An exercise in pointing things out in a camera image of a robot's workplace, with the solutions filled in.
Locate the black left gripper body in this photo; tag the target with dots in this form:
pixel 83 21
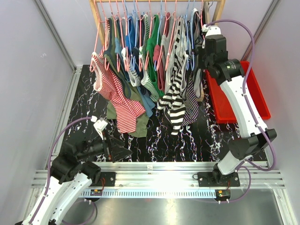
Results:
pixel 108 152

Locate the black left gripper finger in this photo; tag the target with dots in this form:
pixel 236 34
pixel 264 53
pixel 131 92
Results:
pixel 117 143
pixel 120 154

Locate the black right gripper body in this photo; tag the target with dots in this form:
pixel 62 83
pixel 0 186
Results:
pixel 202 56

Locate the purple black striped tank top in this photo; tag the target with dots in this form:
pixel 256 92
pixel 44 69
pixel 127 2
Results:
pixel 189 100

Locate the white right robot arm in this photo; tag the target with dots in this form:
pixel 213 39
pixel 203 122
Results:
pixel 254 133

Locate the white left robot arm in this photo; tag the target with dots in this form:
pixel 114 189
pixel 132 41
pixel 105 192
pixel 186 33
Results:
pixel 70 173

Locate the olive green tank top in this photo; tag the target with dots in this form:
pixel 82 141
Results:
pixel 110 56

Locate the red white striped tank top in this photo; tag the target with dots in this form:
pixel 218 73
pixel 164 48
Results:
pixel 109 86

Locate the grey tank top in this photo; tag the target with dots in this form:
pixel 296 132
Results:
pixel 165 44

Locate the light blue tank top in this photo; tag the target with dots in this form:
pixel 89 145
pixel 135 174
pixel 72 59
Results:
pixel 134 80

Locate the maroon tank top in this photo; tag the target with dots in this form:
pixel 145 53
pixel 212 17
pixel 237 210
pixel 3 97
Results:
pixel 158 65

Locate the black white wide-striped top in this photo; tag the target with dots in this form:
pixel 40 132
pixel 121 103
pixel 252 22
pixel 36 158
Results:
pixel 172 102

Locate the green white striped tank top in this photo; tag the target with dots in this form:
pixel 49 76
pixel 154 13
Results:
pixel 146 81

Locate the red plastic bin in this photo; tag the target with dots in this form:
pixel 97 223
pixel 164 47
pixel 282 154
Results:
pixel 237 100

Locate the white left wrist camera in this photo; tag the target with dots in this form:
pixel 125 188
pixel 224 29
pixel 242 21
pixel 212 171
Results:
pixel 99 125

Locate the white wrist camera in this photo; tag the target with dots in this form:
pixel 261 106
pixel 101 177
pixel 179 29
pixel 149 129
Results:
pixel 99 125
pixel 210 30

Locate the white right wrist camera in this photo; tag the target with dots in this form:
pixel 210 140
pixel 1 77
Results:
pixel 210 30

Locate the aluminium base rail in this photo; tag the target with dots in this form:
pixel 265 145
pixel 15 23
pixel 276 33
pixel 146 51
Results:
pixel 182 175

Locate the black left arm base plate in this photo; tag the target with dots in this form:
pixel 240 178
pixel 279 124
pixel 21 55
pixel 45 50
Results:
pixel 107 179

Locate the white slotted cable duct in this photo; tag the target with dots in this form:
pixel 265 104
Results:
pixel 150 193

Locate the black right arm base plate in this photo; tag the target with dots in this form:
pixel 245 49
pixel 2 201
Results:
pixel 206 179

